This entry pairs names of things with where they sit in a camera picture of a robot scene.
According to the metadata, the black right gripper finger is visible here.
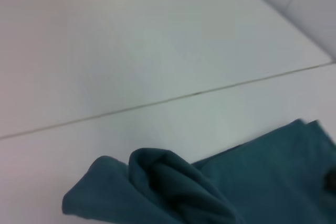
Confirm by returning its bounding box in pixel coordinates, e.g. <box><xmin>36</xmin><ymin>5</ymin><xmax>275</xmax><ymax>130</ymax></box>
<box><xmin>324</xmin><ymin>170</ymin><xmax>336</xmax><ymax>191</ymax></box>

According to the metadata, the teal t-shirt with FREE print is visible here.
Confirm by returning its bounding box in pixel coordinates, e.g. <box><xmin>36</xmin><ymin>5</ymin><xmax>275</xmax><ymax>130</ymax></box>
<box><xmin>61</xmin><ymin>118</ymin><xmax>336</xmax><ymax>224</ymax></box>

